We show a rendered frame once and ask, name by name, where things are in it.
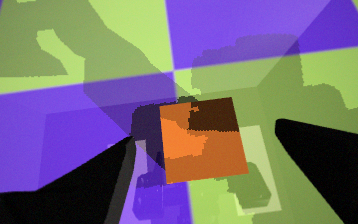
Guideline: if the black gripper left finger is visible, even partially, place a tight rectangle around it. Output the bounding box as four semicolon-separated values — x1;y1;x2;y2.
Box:
0;136;136;224

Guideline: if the orange block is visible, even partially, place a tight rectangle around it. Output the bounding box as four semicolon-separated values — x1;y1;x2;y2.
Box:
160;97;249;184

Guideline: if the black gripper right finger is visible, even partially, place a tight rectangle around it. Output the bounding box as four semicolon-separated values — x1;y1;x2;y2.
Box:
275;118;358;224

